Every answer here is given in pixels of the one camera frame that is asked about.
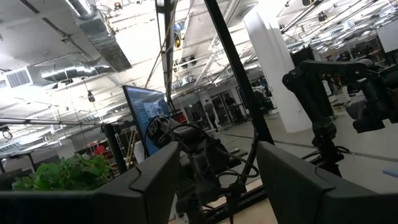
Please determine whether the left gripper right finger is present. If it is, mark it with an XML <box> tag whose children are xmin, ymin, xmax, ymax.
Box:
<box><xmin>256</xmin><ymin>141</ymin><xmax>398</xmax><ymax>224</ymax></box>

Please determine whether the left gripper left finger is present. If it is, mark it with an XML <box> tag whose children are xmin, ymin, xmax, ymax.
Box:
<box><xmin>0</xmin><ymin>141</ymin><xmax>180</xmax><ymax>224</ymax></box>

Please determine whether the black monitor blue screen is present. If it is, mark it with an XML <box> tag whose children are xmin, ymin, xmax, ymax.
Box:
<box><xmin>122</xmin><ymin>84</ymin><xmax>171</xmax><ymax>157</ymax></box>

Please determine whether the person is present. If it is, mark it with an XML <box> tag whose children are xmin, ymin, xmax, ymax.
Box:
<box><xmin>203</xmin><ymin>99</ymin><xmax>221</xmax><ymax>133</ymax></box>

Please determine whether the green potted plant black pot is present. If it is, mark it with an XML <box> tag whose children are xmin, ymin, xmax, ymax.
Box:
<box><xmin>11</xmin><ymin>152</ymin><xmax>113</xmax><ymax>191</ymax></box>

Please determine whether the white square pillar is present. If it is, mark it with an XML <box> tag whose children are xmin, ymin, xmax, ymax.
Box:
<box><xmin>242</xmin><ymin>0</ymin><xmax>313</xmax><ymax>134</ymax></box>

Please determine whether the white ceiling vent box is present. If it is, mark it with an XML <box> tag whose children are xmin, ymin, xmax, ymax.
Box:
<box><xmin>2</xmin><ymin>67</ymin><xmax>34</xmax><ymax>90</ymax></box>

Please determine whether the black aluminium frame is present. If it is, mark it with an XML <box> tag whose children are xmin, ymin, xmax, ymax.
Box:
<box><xmin>154</xmin><ymin>0</ymin><xmax>276</xmax><ymax>224</ymax></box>

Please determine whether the silver rectangular air duct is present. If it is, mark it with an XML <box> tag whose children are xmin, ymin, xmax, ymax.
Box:
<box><xmin>65</xmin><ymin>0</ymin><xmax>133</xmax><ymax>72</ymax></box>

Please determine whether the silver round air duct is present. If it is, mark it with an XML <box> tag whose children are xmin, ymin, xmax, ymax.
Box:
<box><xmin>39</xmin><ymin>60</ymin><xmax>116</xmax><ymax>83</ymax></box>

